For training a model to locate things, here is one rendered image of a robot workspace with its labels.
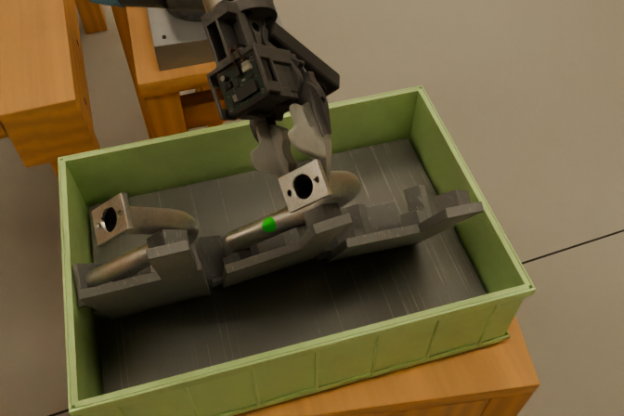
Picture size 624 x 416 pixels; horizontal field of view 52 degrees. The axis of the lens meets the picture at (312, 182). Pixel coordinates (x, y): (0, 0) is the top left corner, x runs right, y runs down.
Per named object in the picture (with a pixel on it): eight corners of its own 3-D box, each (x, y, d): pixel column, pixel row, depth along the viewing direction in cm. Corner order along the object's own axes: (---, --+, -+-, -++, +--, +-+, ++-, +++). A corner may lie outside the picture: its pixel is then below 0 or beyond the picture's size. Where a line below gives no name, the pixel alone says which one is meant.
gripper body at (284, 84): (220, 126, 67) (187, 23, 69) (271, 129, 74) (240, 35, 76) (274, 95, 62) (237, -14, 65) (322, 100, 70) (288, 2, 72)
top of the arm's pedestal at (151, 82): (261, -16, 155) (260, -30, 152) (293, 71, 136) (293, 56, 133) (126, 6, 150) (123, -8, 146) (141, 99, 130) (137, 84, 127)
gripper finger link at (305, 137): (297, 191, 63) (260, 111, 66) (330, 188, 68) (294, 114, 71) (319, 175, 62) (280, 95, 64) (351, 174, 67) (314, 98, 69)
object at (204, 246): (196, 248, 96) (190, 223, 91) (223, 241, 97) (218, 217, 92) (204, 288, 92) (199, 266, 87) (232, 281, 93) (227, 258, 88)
